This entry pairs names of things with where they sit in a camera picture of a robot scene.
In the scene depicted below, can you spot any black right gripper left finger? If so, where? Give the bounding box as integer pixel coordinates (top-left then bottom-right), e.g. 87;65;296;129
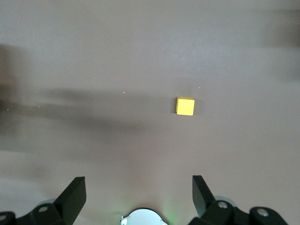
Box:
0;176;87;225

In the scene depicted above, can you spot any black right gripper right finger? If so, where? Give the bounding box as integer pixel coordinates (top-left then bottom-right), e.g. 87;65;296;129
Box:
192;175;288;225

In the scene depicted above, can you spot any yellow block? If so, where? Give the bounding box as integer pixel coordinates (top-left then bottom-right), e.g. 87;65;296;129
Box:
175;96;195;116

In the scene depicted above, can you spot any brown table cover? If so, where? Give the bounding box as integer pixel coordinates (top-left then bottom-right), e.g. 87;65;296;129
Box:
0;0;300;225

